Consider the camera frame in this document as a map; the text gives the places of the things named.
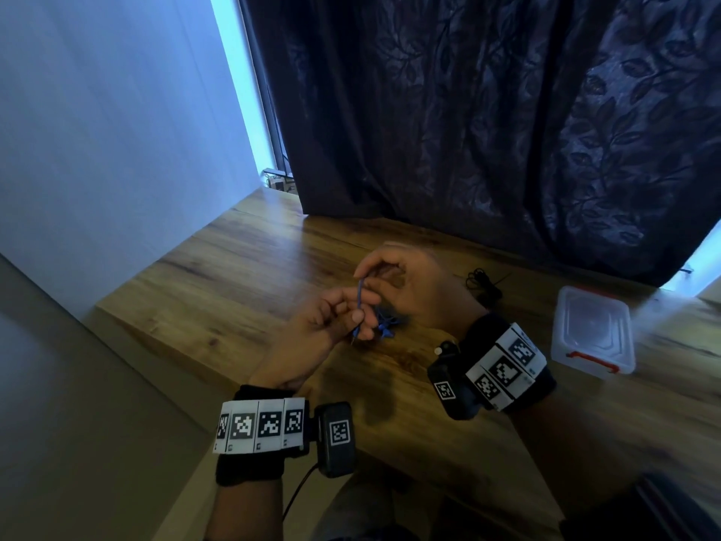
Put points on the right wristband with marker tags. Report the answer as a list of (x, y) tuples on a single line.
[(507, 369)]

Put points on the person's right hand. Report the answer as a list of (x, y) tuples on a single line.
[(434, 292)]

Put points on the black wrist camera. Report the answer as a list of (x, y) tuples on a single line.
[(337, 439), (448, 388)]

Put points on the wristband with marker tags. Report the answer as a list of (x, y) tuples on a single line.
[(259, 425), (507, 369)]

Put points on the left wristband with marker tags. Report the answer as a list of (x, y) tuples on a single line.
[(259, 425)]

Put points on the person's left hand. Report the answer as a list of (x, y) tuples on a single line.
[(298, 343)]

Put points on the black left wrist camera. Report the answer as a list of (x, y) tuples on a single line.
[(337, 439)]

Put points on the person's left forearm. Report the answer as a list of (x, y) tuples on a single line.
[(245, 512)]

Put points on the dark leaf-patterned curtain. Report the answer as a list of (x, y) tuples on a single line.
[(495, 123)]

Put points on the person's right forearm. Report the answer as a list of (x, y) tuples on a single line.
[(569, 450)]

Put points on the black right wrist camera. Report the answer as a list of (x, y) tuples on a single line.
[(448, 388)]

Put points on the white window frame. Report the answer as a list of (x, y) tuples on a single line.
[(704, 259), (248, 78)]

